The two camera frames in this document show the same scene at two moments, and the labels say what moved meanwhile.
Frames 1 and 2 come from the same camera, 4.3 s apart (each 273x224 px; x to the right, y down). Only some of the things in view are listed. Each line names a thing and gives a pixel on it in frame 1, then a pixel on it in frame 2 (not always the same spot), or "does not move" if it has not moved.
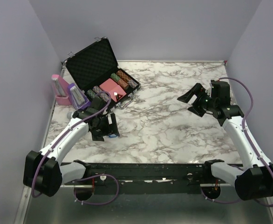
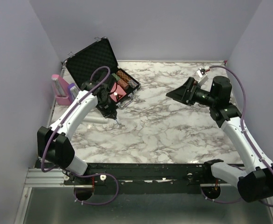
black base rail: [160, 177] does not move
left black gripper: [113, 126] -> [112, 113]
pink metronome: [60, 87] does not move
